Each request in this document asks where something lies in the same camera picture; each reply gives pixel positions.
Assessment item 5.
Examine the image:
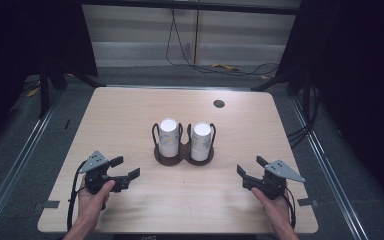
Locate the black hanging cable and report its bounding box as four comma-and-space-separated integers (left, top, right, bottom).
165, 9, 281, 77

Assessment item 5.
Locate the black metal stand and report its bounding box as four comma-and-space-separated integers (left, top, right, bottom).
38, 61, 107, 120
250, 64, 314, 113

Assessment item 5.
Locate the dark curtain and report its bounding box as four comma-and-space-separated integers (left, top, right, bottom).
0, 0, 98, 151
275, 0, 384, 216

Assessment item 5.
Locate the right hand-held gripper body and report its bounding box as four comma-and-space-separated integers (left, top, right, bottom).
242, 159, 306, 201

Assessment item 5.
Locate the metal floor rail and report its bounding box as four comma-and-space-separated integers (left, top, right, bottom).
289, 96, 369, 240
0, 89, 66, 234

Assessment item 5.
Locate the stack of white paper cups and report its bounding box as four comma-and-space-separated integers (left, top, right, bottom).
158, 118, 180, 158
190, 122, 213, 162

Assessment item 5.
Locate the person's right hand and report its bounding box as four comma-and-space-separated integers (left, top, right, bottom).
250, 186, 291, 233

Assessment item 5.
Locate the black overhead bar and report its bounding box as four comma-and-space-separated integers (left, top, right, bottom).
79, 0, 302, 16

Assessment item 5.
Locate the dark wooden cup holder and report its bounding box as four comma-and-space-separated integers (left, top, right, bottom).
151, 122, 217, 167

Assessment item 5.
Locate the hand-held gripper cable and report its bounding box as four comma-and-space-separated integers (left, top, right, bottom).
66, 161, 88, 232
281, 185, 297, 230

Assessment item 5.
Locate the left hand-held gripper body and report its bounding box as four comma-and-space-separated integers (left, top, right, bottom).
78, 150, 132, 196

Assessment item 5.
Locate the person's left hand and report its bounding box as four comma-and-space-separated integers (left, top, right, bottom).
76, 179, 117, 231

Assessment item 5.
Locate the bundle of black floor cables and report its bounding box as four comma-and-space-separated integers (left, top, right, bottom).
286, 86, 322, 149

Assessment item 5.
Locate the right hand-held gripper cable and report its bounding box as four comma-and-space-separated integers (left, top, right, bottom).
281, 185, 297, 230

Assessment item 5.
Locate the left hand-held gripper cable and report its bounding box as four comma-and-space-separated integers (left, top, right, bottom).
66, 161, 88, 232

